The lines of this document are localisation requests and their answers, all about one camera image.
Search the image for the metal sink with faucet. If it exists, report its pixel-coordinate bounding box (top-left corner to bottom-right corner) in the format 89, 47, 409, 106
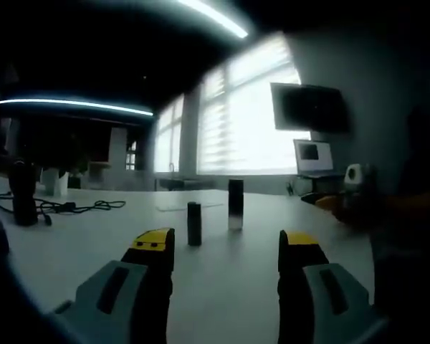
159, 163, 216, 191

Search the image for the open laptop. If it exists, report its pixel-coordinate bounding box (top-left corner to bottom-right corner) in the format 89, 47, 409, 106
292, 138, 345, 179

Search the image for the white table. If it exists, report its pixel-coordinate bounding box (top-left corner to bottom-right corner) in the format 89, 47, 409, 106
0, 171, 379, 323

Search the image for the overhead ceiling light strip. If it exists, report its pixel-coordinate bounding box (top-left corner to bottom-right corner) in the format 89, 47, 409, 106
175, 0, 250, 39

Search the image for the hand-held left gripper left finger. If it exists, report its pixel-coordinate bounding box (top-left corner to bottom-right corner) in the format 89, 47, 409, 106
48, 226, 176, 344

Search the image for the short black cosmetic bottle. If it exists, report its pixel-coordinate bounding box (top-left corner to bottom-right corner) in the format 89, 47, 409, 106
186, 201, 203, 247

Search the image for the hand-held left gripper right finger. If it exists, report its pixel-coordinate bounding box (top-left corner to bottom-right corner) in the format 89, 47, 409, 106
277, 229, 388, 344

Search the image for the green plant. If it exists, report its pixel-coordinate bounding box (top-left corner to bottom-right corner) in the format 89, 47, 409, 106
39, 141, 92, 176

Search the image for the white plant pot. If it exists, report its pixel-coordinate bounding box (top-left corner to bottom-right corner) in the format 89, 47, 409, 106
42, 167, 70, 196

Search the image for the tall gradient cosmetic bottle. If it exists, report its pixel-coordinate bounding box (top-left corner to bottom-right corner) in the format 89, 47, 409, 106
227, 178, 244, 231

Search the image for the black wall monitor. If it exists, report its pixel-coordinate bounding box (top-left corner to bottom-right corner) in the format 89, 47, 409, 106
270, 82, 352, 133

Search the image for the black power cable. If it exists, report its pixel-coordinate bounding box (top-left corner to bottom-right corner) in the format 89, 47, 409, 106
0, 191, 127, 226

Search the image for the window with white blinds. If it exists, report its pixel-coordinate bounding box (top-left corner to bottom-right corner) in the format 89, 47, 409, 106
153, 32, 311, 176

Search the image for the black round desk device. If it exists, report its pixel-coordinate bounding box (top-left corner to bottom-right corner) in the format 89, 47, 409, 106
7, 157, 40, 226

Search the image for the long ceiling light strip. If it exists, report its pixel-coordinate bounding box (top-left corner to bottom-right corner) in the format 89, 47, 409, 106
0, 98, 154, 118

